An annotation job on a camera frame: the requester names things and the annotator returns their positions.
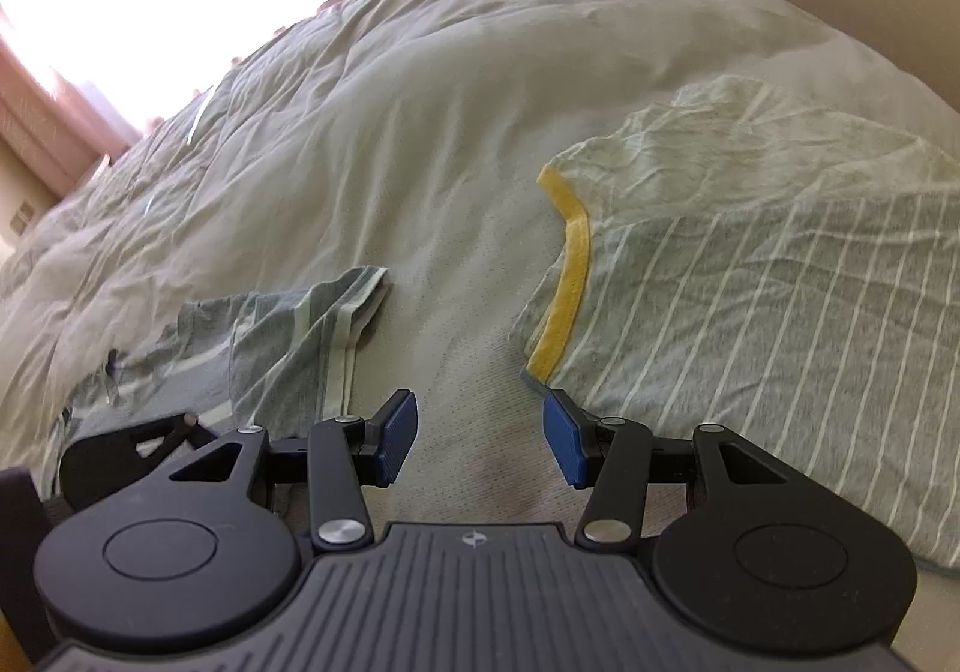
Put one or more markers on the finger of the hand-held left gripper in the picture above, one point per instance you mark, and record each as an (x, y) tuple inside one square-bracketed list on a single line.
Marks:
[(187, 421)]

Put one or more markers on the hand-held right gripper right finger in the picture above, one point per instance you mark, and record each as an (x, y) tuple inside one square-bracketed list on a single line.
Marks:
[(566, 436)]

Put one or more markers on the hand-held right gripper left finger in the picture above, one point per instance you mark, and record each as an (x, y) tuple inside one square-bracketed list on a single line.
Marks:
[(396, 436)]

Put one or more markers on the grey-blue wide-striped shirt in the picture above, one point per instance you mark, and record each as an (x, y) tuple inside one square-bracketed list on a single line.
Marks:
[(285, 357)]

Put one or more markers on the pinstriped shirt with yellow collar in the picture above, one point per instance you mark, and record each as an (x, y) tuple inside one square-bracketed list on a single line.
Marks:
[(750, 312)]

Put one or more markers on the light grey duvet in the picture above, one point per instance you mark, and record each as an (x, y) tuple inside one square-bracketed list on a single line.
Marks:
[(450, 79)]

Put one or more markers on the wall socket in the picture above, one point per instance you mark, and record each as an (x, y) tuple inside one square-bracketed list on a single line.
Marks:
[(22, 217)]

